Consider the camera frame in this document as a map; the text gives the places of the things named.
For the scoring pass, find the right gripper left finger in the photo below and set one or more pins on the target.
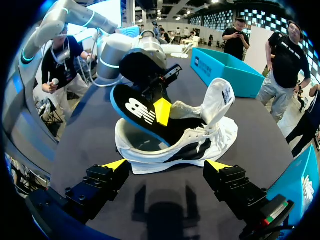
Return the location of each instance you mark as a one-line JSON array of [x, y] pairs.
[[100, 185]]

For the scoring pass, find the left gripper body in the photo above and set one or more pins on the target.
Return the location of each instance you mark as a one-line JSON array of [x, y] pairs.
[[140, 67]]

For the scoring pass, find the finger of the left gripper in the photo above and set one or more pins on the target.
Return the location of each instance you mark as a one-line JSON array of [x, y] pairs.
[[162, 112]]

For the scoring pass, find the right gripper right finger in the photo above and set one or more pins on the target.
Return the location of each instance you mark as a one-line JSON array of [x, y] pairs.
[[232, 185]]

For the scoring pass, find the blue and black insole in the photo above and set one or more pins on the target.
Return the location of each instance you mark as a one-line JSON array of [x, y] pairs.
[[130, 105]]

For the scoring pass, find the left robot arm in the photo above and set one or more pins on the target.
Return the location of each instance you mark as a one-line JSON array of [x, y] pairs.
[[117, 50]]

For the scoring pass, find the white and black shoe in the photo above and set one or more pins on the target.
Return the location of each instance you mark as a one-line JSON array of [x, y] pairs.
[[175, 152]]

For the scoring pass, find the teal box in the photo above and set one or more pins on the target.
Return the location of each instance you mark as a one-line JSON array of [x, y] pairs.
[[297, 180], [232, 75]]

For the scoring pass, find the person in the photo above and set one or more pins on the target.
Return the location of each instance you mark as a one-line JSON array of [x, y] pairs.
[[287, 65], [235, 42], [57, 67], [307, 125]]

